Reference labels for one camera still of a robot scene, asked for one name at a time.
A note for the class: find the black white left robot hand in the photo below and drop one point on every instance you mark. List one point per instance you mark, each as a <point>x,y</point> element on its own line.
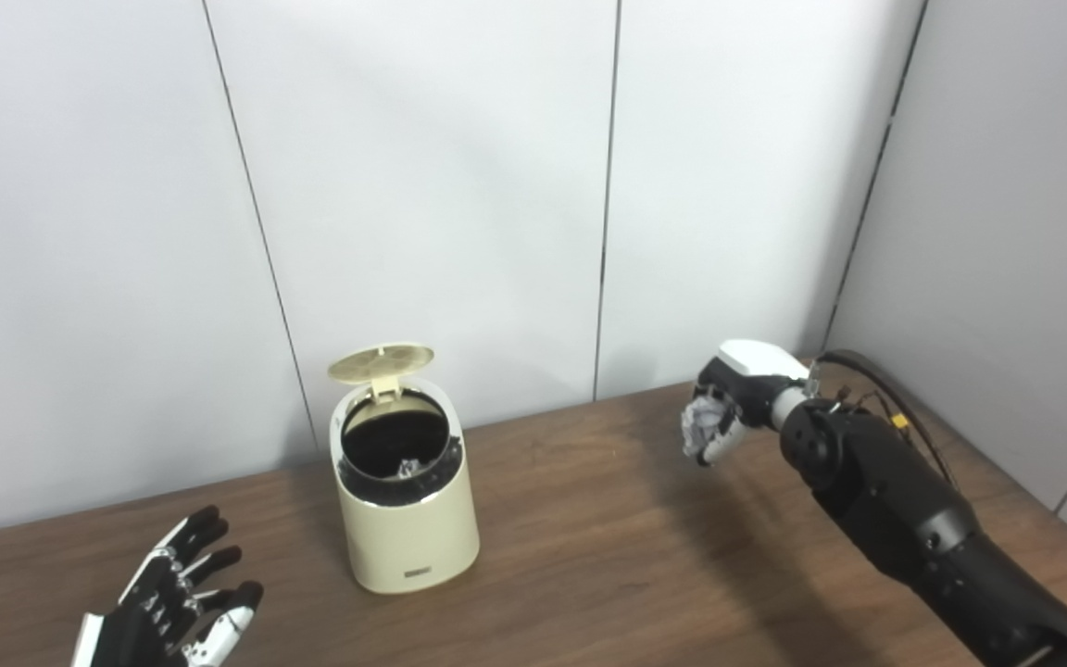
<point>140,630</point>

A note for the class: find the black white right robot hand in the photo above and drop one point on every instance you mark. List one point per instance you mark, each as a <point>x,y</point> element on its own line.
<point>756,366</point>

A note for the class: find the large white paper ball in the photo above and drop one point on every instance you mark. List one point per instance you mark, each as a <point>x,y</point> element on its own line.
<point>700,421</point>

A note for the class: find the cream-colored desktop bin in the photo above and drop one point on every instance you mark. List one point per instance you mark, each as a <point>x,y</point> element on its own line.
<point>408,537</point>

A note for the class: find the cream round bin lid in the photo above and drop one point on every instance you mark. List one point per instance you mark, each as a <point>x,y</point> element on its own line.
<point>381,361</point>

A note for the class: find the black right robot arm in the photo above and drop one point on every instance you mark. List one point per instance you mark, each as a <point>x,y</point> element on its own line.
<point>895,500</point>

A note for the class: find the small crumpled paper scrap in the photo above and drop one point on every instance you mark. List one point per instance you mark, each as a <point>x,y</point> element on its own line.
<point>407,468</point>

